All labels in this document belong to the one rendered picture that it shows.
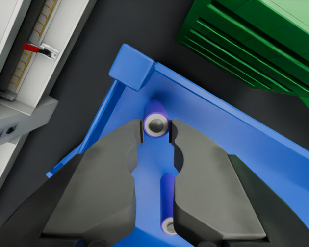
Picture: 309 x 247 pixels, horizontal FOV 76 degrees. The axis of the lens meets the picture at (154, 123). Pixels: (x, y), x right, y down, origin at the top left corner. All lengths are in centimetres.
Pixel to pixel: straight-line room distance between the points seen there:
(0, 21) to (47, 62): 21
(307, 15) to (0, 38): 44
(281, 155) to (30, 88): 57
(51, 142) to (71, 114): 14
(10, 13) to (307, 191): 46
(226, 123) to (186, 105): 4
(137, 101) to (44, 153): 68
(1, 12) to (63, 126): 45
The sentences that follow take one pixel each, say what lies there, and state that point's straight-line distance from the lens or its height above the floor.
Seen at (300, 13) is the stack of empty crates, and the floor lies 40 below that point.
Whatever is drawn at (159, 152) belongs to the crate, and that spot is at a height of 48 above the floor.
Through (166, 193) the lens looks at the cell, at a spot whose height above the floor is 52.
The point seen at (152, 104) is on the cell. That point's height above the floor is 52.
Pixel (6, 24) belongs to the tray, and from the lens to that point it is 42.
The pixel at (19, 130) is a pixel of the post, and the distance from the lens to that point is 65.
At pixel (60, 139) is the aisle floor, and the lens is 80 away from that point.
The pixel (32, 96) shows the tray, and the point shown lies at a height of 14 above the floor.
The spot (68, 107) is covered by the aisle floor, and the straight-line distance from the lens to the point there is 75.
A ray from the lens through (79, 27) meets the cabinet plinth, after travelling 70.
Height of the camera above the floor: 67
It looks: 75 degrees down
